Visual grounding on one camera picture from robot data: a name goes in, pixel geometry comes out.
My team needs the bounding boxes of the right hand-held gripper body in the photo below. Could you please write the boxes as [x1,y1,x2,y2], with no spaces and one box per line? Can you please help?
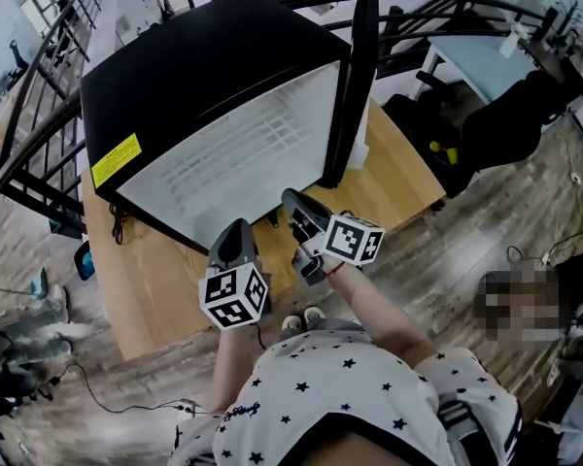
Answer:
[291,214,386,288]

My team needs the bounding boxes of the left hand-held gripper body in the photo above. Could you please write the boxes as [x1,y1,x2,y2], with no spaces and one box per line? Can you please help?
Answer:
[197,254,273,332]

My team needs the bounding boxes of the person's right forearm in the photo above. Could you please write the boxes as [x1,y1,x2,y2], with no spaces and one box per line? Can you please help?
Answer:
[327,259,433,363]

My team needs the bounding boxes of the person's left forearm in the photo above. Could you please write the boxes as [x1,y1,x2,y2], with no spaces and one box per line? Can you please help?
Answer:
[208,325,268,415]

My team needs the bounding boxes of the black mini fridge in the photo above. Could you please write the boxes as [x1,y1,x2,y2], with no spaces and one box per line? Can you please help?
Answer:
[80,0,351,256]

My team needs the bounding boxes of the white box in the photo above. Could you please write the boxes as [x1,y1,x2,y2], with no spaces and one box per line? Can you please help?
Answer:
[344,107,370,170]

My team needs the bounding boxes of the wooden desk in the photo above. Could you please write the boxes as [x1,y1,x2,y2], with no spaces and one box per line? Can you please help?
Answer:
[80,99,448,361]

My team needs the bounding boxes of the grey shorts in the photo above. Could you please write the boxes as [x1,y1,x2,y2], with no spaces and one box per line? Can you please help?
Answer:
[271,317,370,347]

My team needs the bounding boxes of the small yellow item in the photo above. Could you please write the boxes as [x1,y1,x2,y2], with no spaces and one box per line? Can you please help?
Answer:
[429,141,461,167]

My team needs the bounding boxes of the white star-print shirt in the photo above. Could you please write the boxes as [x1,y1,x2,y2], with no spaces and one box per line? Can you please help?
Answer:
[167,327,524,466]

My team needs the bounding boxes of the black office chair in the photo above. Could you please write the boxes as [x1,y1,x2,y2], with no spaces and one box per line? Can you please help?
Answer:
[383,70,472,198]

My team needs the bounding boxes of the teal plastic item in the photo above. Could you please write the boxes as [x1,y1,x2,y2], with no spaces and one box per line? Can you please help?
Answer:
[28,267,50,300]

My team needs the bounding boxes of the black metal railing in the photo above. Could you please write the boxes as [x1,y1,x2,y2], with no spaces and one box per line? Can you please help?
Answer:
[0,0,560,242]

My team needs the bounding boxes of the black jacket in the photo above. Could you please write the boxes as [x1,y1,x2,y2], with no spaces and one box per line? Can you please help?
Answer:
[459,68,569,174]

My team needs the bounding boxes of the light blue table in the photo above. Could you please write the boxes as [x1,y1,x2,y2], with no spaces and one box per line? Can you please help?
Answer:
[420,34,535,106]

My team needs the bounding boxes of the white bottle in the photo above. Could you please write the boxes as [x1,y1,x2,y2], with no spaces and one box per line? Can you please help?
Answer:
[499,21,529,57]

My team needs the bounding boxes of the black power cable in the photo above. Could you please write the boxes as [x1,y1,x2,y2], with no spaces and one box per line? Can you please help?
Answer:
[109,201,132,246]

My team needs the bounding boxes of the black floor cable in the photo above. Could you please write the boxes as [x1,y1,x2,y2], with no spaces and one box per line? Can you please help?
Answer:
[43,361,210,415]

